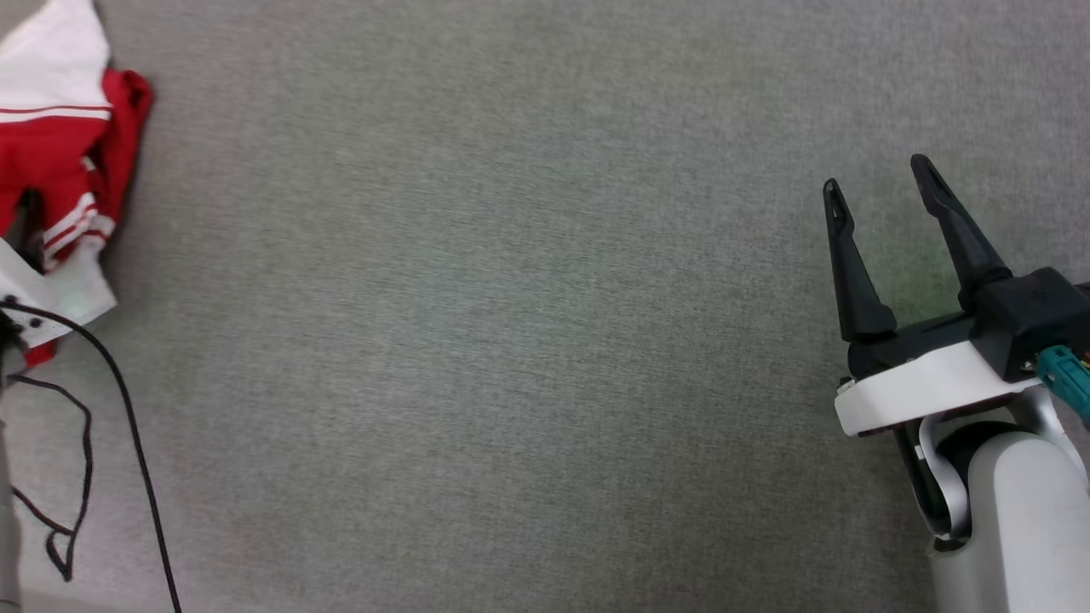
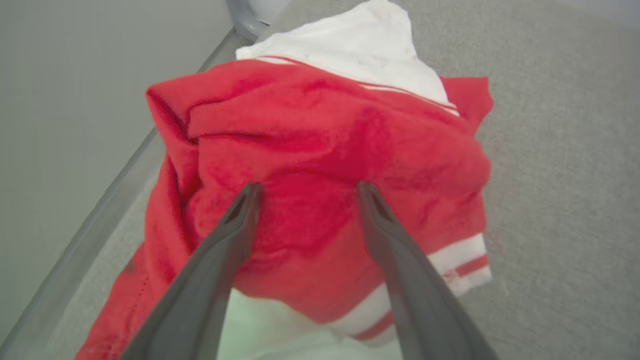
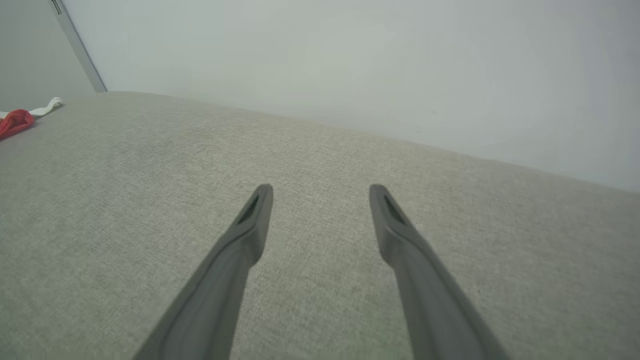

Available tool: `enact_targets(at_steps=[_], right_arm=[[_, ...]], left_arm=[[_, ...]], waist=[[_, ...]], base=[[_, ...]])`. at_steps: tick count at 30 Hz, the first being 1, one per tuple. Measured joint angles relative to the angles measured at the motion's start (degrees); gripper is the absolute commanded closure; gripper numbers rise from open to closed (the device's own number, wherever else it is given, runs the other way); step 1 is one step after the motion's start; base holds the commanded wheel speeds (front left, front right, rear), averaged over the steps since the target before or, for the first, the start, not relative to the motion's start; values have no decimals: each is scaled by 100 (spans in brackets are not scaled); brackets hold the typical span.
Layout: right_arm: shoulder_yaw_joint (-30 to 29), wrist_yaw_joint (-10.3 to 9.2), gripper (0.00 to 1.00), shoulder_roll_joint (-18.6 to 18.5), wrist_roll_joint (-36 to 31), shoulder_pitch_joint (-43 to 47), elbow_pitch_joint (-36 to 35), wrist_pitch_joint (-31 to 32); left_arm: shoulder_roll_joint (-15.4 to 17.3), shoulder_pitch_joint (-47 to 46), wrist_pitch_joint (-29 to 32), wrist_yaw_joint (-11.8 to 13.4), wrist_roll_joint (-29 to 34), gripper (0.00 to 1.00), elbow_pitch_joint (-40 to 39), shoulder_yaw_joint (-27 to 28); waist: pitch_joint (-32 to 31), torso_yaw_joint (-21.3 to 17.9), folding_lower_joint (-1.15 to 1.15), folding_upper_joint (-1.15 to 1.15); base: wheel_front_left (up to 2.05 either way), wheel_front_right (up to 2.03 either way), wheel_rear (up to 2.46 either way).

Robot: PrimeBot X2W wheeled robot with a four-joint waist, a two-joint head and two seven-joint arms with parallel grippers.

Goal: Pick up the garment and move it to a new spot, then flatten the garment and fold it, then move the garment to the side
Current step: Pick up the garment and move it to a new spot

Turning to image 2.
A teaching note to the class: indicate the white cloth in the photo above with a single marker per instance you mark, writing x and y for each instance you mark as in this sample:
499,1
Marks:
325,150

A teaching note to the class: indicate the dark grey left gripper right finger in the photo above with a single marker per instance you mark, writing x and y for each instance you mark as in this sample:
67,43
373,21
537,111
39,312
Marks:
415,290

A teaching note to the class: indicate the grey metal stand base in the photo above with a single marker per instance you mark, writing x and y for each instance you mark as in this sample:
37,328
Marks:
252,15

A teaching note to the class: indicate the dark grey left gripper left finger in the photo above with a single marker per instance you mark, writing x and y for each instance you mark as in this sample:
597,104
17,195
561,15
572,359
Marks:
210,280

